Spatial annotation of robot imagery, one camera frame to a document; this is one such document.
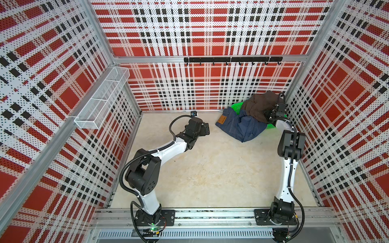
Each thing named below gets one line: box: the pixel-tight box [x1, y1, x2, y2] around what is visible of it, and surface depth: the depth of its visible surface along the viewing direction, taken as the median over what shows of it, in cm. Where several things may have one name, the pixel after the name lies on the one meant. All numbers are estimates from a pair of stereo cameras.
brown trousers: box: [242, 90, 283, 124], surface depth 113 cm
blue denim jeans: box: [215, 106, 267, 143], surface depth 101 cm
